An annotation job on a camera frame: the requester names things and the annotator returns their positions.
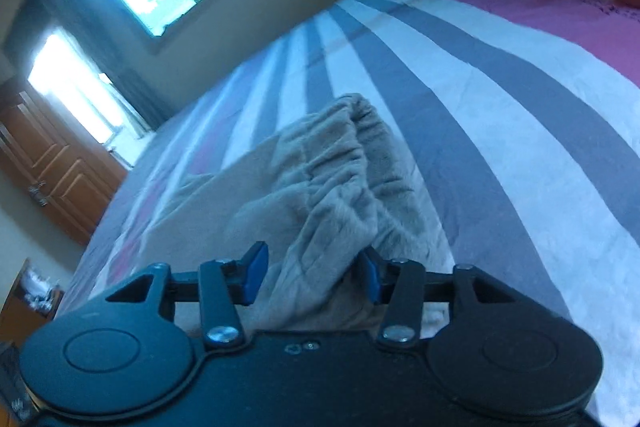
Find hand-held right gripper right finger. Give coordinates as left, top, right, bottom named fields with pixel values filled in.
left=360, top=247, right=522, bottom=351

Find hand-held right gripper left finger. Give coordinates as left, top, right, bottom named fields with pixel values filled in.
left=106, top=241, right=270, bottom=349

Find grey pants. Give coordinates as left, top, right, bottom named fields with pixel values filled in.
left=135, top=93, right=454, bottom=344

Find striped bed sheet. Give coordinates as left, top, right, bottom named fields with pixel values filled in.
left=55, top=0, right=640, bottom=427

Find wooden door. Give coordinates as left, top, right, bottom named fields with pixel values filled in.
left=0, top=88, right=129, bottom=249

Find wooden bedside cabinet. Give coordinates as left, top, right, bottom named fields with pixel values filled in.
left=0, top=257, right=67, bottom=350

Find grey curtain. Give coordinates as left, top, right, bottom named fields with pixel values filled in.
left=12, top=0, right=163, bottom=135

